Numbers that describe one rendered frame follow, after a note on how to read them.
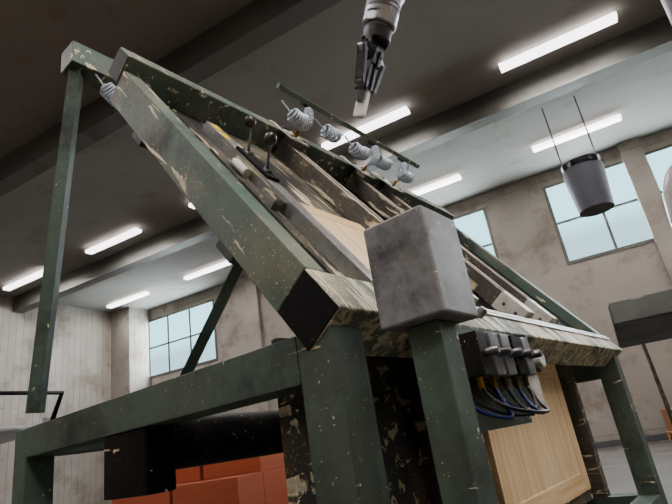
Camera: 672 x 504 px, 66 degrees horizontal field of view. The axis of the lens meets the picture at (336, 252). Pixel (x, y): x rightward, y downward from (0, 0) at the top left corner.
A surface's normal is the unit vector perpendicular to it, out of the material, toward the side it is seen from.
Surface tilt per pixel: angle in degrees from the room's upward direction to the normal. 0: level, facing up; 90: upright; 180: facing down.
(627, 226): 90
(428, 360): 90
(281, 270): 90
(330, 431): 90
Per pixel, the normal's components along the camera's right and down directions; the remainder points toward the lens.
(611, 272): -0.48, -0.24
